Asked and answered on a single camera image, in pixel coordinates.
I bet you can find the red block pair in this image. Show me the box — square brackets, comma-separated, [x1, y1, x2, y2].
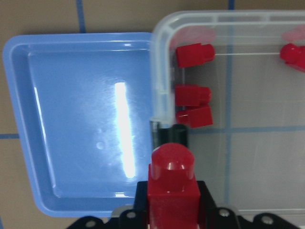
[175, 84, 212, 106]
[175, 104, 214, 128]

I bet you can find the red block far right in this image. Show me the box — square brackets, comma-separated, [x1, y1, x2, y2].
[280, 43, 305, 72]

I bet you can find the red block picked one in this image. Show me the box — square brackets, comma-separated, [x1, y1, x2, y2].
[147, 143, 200, 229]

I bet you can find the red block lower pair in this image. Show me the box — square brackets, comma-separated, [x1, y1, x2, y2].
[175, 104, 214, 128]

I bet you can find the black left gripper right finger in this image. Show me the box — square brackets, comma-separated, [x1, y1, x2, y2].
[197, 181, 217, 224]

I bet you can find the red block front corner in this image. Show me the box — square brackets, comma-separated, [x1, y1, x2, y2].
[175, 43, 215, 68]

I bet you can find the blue plastic tray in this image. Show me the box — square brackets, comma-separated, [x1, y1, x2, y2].
[2, 32, 152, 218]

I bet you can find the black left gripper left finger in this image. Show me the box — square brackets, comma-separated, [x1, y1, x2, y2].
[133, 181, 149, 229]

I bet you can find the clear plastic storage box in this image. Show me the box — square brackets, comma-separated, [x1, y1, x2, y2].
[151, 10, 305, 215]

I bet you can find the black box latch handle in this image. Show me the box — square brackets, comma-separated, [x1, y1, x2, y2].
[150, 121, 189, 152]

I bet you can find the red block upper pair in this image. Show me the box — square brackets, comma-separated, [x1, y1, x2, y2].
[175, 84, 212, 106]

